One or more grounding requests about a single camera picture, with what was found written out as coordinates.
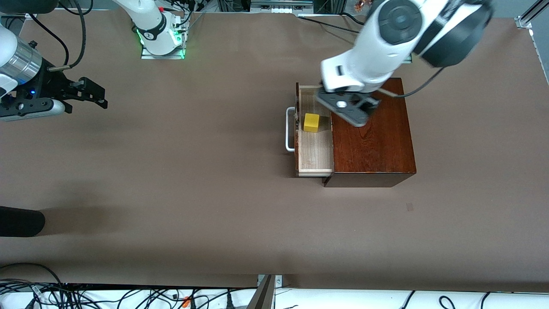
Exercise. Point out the aluminium profile bar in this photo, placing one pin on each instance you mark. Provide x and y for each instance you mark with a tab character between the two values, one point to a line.
263	296

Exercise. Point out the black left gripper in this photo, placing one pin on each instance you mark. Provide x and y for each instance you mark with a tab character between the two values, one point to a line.
366	107

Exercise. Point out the white power strip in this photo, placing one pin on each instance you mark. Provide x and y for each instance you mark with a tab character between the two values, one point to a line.
281	7

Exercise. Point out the orange plug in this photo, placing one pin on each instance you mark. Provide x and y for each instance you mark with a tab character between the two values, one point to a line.
185	302

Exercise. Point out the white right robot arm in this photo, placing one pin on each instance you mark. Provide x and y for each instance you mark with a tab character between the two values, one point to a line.
148	21

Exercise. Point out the black cylinder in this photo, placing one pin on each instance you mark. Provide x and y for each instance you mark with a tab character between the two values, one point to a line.
21	221

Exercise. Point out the aluminium frame rail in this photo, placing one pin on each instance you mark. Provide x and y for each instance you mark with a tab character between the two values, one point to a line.
529	19

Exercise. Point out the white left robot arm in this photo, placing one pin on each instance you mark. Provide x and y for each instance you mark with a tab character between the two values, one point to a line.
386	47

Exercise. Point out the dark brown wooden cabinet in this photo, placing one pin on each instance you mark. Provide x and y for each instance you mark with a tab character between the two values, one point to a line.
373	137

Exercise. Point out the yellow wooden block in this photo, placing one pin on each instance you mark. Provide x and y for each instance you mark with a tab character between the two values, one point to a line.
312	122

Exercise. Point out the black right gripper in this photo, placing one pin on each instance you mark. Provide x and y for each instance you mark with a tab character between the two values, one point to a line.
50	87

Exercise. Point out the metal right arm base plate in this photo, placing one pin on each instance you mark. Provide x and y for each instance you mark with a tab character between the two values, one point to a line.
148	56

